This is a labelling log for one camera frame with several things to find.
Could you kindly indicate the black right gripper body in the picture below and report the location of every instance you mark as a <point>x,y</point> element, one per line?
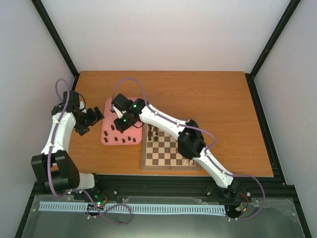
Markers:
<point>127,124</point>

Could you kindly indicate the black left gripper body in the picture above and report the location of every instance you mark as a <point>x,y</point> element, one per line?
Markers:
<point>86,120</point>

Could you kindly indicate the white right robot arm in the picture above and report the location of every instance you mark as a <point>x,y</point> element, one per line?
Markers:
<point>191,143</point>

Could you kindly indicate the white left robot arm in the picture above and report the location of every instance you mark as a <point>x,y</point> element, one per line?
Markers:
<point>53,167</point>

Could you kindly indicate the wooden chess board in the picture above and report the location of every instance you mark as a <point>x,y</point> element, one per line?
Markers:
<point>162,154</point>

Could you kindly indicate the row of white chess pieces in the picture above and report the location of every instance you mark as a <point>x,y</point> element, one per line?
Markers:
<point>187,162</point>

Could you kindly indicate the pink plastic tray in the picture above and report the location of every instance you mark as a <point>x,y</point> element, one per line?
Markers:
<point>134,132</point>

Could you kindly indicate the light blue cable duct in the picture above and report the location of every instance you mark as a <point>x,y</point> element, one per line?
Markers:
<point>139,209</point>

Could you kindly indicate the black aluminium frame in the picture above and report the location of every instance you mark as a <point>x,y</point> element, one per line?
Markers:
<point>165,186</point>

